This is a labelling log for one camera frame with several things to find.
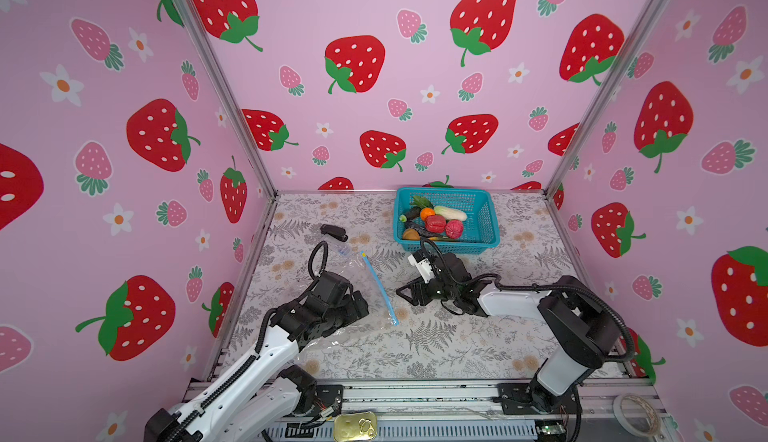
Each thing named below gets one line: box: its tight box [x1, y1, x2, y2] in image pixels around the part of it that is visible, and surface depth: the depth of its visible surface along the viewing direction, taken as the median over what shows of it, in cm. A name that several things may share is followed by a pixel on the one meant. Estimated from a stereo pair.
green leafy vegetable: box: [410, 195, 434, 209], surface depth 113 cm
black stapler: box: [320, 224, 348, 242], surface depth 108 cm
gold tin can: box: [334, 411, 377, 442], surface depth 69 cm
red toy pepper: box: [424, 215, 447, 234], surface depth 106 cm
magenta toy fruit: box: [445, 219, 464, 239], surface depth 106 cm
